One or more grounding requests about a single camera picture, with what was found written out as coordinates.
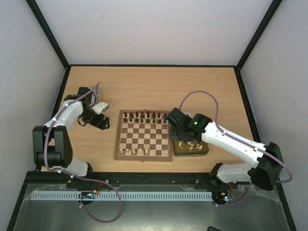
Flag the gold interior green tin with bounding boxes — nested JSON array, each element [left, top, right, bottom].
[[172, 140, 209, 157]]

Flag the dark phone corner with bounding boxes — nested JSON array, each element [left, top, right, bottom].
[[207, 226, 222, 231]]

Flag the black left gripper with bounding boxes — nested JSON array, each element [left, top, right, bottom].
[[80, 108, 110, 130]]

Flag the black mounting rail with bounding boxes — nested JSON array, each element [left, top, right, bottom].
[[24, 171, 280, 191]]

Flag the wooden chess board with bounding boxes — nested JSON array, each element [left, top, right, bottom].
[[114, 110, 173, 162]]

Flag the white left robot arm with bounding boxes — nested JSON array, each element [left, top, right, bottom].
[[32, 93, 110, 177]]

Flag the white slotted cable duct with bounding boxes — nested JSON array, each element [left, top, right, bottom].
[[30, 191, 212, 202]]

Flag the black enclosure frame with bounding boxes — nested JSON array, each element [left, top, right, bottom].
[[5, 0, 297, 231]]

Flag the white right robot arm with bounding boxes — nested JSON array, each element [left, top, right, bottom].
[[167, 111, 282, 191]]

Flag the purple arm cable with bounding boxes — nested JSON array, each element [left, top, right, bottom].
[[179, 90, 294, 207], [44, 81, 122, 222]]

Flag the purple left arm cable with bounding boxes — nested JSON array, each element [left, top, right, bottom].
[[44, 81, 122, 222]]

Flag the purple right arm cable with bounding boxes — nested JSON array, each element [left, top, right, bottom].
[[179, 90, 294, 207]]

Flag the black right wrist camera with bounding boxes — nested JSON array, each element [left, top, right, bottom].
[[166, 108, 191, 128]]

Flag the silver interior yellow tin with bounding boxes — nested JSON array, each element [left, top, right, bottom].
[[89, 87, 104, 102]]

